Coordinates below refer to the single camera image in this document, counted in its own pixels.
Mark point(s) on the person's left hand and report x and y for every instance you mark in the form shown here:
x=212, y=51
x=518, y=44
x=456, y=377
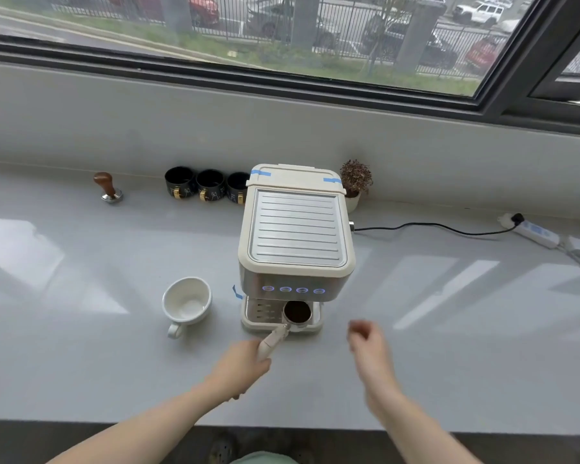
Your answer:
x=234, y=369

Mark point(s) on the person's right hand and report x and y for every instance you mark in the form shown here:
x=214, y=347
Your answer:
x=374, y=362

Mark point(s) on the person's left fingers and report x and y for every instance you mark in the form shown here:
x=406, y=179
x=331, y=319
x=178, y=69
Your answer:
x=258, y=368

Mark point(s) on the person's right fingers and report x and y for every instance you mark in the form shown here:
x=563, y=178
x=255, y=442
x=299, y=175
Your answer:
x=360, y=329

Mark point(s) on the person's left forearm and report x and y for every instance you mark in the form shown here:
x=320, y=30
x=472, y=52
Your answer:
x=145, y=430

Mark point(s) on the person's right forearm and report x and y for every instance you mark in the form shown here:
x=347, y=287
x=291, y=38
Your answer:
x=415, y=432

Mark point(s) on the person's green clothing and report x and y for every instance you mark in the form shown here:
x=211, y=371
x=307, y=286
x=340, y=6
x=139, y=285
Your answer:
x=263, y=459

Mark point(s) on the white coffee cup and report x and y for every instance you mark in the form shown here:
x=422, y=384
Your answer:
x=186, y=300

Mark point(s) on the cream espresso machine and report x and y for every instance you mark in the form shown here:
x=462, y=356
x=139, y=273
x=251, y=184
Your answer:
x=297, y=227

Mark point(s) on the small potted dried plant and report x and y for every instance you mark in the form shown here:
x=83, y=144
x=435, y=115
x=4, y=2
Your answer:
x=355, y=181

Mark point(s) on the black power plug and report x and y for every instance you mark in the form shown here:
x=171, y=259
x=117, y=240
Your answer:
x=517, y=218

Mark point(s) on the white power strip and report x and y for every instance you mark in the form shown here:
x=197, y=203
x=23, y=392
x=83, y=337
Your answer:
x=534, y=232

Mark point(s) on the white charger adapter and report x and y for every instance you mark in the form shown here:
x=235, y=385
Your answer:
x=576, y=246

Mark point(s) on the black metal fence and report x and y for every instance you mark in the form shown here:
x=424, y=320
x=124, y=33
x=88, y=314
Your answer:
x=357, y=24

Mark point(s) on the dark window frame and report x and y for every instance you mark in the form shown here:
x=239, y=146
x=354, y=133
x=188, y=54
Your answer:
x=270, y=77

